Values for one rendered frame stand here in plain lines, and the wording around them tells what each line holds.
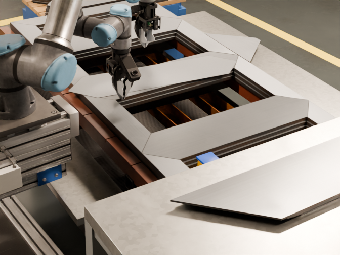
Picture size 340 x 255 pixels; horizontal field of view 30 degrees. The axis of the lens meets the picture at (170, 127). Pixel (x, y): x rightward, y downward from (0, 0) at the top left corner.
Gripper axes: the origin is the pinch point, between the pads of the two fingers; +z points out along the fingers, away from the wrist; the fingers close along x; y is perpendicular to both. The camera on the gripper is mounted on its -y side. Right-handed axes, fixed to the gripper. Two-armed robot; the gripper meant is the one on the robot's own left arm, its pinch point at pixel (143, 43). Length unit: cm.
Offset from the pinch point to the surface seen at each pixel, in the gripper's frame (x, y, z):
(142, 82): -12.2, 20.0, 5.8
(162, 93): -7.7, 27.7, 8.5
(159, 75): -3.6, 18.3, 5.9
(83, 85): -34.0, 11.3, 5.7
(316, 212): -27, 129, -13
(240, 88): 27.7, 32.8, 13.2
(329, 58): 211, -82, 92
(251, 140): 1, 72, 8
